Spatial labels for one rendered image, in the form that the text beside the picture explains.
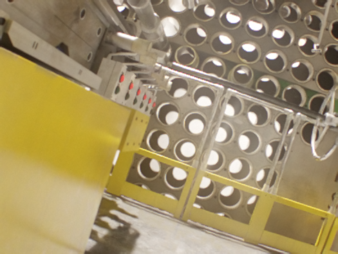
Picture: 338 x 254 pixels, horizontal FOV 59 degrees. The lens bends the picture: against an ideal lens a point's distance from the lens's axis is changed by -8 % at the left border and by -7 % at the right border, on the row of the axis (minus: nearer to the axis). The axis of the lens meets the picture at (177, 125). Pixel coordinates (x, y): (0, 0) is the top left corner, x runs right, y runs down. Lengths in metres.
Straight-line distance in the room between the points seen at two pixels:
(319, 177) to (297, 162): 0.28
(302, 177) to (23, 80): 3.15
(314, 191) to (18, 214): 3.16
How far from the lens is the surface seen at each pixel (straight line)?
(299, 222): 3.38
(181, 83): 3.81
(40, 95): 0.30
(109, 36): 1.34
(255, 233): 2.43
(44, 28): 0.96
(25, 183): 0.33
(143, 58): 1.46
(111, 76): 1.29
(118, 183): 2.41
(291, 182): 3.28
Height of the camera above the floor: 0.57
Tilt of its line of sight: 2 degrees up
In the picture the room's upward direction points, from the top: 19 degrees clockwise
